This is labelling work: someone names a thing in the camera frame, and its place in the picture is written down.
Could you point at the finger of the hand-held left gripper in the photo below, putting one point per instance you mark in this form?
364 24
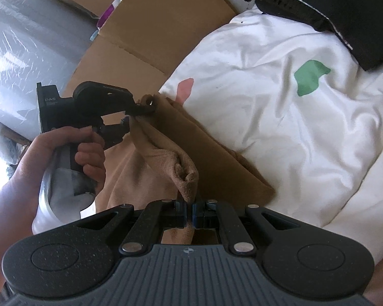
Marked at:
131 106
113 132

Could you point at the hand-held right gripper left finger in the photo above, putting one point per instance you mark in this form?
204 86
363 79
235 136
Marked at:
179 213

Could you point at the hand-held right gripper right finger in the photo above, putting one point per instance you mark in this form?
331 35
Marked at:
196 218

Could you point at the brown printed t-shirt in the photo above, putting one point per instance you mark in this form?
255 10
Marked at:
204 159

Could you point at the person's left forearm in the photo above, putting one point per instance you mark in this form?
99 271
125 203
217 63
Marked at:
6 223

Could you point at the person's left hand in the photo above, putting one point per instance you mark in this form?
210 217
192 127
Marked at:
35 165

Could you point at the plastic-wrapped grey washing machine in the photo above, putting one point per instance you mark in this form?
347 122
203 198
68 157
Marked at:
25 54

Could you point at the brown cardboard sheet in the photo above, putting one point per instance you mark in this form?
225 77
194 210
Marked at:
153 22

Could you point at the purple detergent packet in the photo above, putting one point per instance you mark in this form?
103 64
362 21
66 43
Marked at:
107 12

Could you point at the white printed blanket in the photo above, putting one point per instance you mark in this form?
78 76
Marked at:
290 134

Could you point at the black garment with floral trim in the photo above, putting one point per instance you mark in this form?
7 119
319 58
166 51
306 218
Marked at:
338 3

